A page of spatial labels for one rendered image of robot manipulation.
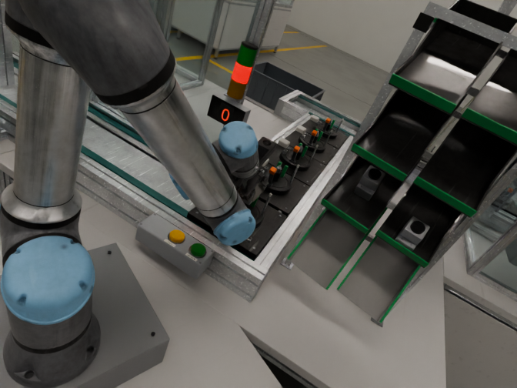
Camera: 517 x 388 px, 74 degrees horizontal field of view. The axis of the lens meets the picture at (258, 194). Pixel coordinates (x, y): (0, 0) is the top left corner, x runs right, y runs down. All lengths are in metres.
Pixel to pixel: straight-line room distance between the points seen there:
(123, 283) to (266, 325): 0.39
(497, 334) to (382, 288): 0.85
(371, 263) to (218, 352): 0.46
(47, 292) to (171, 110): 0.31
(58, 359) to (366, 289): 0.71
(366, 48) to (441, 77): 10.78
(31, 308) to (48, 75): 0.31
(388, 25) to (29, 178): 11.17
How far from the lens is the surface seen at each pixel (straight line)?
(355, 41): 11.67
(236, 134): 0.68
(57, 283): 0.58
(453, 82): 0.83
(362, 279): 0.99
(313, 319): 1.06
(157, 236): 0.95
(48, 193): 0.62
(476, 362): 1.89
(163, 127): 0.42
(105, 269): 0.87
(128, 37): 0.37
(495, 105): 0.84
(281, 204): 1.19
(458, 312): 1.71
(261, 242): 1.01
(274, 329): 0.99
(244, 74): 1.04
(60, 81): 0.52
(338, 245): 0.98
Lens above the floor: 1.63
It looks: 34 degrees down
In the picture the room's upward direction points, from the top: 23 degrees clockwise
